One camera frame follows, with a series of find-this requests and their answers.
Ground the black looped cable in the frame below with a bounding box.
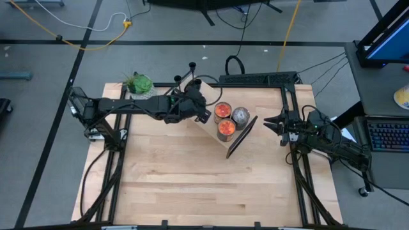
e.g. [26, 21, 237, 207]
[224, 0, 256, 76]

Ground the computer keyboard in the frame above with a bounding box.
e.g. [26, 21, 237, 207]
[353, 115, 409, 153]

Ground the grey floor bar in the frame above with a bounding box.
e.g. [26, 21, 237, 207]
[0, 72, 33, 81]

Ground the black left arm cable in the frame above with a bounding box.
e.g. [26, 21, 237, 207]
[79, 148, 108, 218]

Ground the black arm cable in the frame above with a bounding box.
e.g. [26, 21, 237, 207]
[79, 148, 108, 218]
[338, 156, 409, 207]

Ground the silver tin can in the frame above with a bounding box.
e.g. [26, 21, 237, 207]
[231, 107, 251, 131]

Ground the black floor stand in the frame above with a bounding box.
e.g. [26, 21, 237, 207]
[143, 0, 284, 27]

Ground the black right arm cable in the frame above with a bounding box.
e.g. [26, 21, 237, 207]
[338, 156, 409, 207]

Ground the green succulent in patterned pot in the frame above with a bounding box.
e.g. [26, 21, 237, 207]
[123, 72, 157, 100]

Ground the black chair base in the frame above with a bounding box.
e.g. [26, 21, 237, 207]
[0, 98, 13, 116]

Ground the orange candle glass jar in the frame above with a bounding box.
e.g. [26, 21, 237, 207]
[216, 118, 238, 142]

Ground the black computer monitor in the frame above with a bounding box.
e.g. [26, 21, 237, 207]
[356, 0, 409, 68]

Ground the wooden shelf with black frame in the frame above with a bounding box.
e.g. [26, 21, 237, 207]
[162, 69, 259, 160]

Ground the white cable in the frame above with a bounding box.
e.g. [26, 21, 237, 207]
[34, 0, 128, 32]

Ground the grey side desk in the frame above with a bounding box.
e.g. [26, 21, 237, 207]
[344, 41, 409, 189]

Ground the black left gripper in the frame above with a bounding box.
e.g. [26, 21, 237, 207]
[163, 88, 212, 125]

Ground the yellow cable with plug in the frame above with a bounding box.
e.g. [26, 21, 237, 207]
[8, 0, 133, 51]

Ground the red-topped can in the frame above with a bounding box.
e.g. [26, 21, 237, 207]
[213, 101, 233, 124]

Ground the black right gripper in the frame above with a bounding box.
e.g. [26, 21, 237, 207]
[263, 110, 303, 148]

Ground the black power box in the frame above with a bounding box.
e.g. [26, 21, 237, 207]
[219, 71, 300, 86]

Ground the yellow plate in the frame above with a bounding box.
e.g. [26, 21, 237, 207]
[393, 84, 409, 111]

